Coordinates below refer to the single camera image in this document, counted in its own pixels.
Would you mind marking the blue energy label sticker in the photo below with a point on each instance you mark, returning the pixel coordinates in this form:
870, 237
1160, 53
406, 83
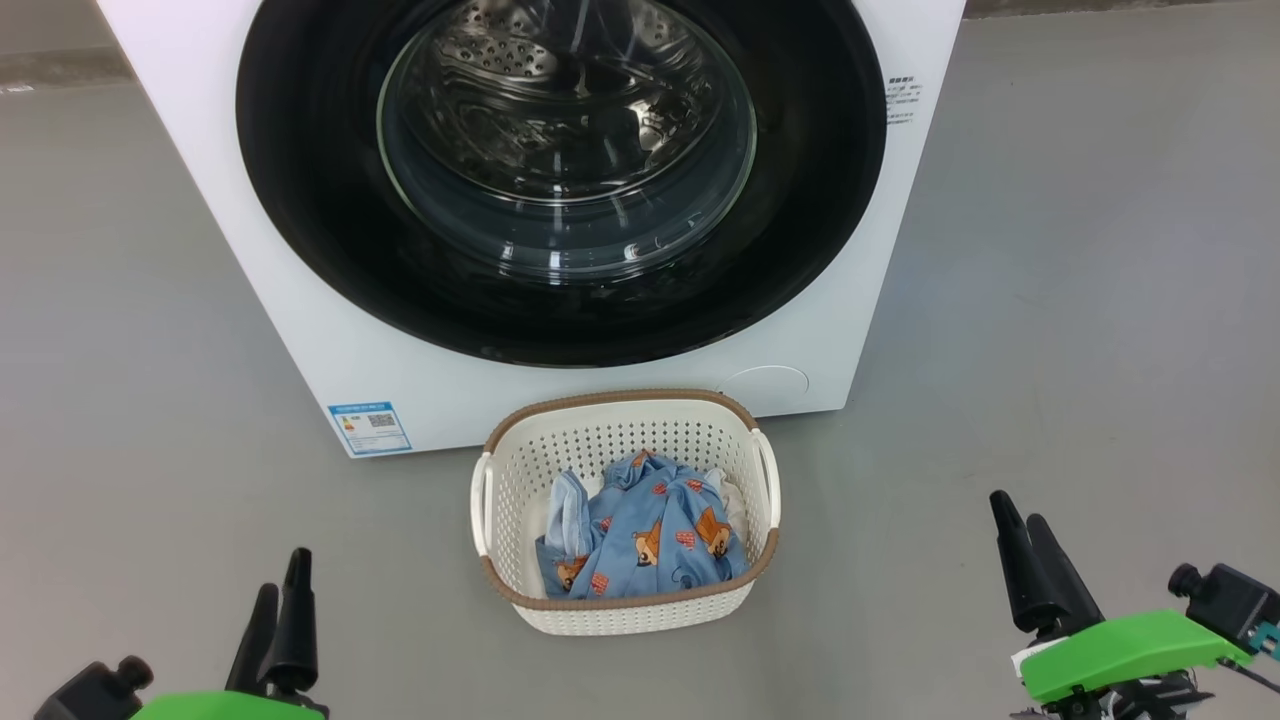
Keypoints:
370, 428

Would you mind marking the white front-load washing machine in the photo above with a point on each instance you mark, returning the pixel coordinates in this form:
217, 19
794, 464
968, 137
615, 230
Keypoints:
250, 380

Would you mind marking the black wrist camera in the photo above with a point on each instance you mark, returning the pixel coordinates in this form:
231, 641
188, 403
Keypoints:
1235, 600
90, 695

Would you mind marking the blue bear print garment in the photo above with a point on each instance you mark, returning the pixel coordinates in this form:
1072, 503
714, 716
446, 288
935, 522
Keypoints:
565, 515
650, 520

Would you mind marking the black text print sticker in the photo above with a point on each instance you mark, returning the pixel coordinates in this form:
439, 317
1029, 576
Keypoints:
903, 100

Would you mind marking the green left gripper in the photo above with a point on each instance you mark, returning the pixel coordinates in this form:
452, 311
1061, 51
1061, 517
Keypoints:
230, 708

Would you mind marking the cream laundry basket brown rim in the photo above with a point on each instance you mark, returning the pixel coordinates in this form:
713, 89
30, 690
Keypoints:
520, 450

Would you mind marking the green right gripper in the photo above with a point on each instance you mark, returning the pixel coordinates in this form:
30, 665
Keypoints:
1130, 650

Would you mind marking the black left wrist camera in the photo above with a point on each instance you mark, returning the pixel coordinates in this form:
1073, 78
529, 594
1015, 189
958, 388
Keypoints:
90, 695

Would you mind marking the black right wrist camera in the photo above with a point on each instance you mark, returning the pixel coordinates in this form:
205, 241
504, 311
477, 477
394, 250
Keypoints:
1235, 600

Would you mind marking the round white filter cover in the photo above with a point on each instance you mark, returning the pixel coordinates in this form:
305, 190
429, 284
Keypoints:
765, 388

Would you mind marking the washing machine glass door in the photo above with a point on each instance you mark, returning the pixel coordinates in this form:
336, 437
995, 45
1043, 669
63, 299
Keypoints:
300, 200

